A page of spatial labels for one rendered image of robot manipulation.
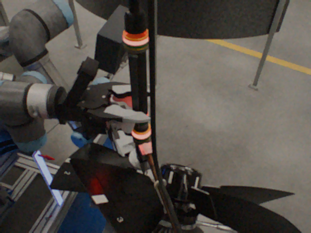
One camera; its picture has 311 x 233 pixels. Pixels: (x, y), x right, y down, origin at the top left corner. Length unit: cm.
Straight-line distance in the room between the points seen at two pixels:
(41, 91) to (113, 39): 70
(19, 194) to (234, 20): 197
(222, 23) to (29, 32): 180
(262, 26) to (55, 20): 196
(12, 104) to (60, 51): 288
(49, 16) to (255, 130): 202
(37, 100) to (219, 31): 207
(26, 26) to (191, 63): 241
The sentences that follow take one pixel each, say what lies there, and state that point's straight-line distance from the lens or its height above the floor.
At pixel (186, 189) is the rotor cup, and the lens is 81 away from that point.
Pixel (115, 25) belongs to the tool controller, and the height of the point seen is 124.
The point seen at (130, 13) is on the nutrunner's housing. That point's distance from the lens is 50.
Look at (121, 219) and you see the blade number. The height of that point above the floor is 141.
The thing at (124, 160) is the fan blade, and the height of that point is 119.
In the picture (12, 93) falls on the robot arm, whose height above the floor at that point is 152.
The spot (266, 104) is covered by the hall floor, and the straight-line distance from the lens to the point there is 293.
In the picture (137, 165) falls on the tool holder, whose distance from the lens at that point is 75.
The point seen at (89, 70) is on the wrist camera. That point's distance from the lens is 57.
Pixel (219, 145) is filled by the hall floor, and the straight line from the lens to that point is 249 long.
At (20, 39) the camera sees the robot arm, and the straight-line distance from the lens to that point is 100.
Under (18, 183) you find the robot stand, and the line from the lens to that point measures 218.
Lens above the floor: 194
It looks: 48 degrees down
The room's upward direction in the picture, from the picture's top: straight up
